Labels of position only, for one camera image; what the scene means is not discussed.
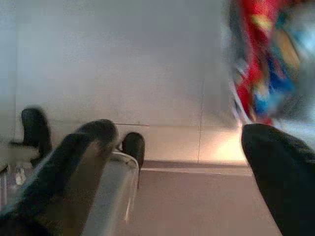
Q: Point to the colourful goods rack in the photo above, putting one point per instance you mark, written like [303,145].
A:
[256,73]

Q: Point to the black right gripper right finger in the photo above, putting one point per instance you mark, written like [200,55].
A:
[288,184]

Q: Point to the clear plastic fridge shelf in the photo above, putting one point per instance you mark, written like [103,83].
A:
[118,177]

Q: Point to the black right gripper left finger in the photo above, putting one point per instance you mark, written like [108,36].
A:
[49,177]

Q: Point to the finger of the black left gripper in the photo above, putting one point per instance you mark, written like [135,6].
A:
[37,127]
[135,147]

